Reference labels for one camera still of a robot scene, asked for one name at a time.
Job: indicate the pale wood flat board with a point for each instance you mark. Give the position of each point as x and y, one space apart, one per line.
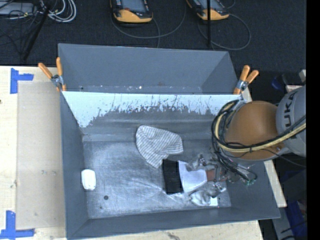
37 146

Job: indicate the white crumpled cloth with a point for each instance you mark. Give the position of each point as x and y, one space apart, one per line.
200 199

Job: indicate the small white rounded block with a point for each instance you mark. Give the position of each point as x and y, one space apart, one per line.
88 179

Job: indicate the grey metal bin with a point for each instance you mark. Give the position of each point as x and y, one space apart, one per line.
125 159

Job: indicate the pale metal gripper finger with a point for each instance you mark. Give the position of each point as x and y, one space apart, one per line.
198 162
218 187

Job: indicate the striped white cloth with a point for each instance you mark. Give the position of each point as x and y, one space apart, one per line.
157 144

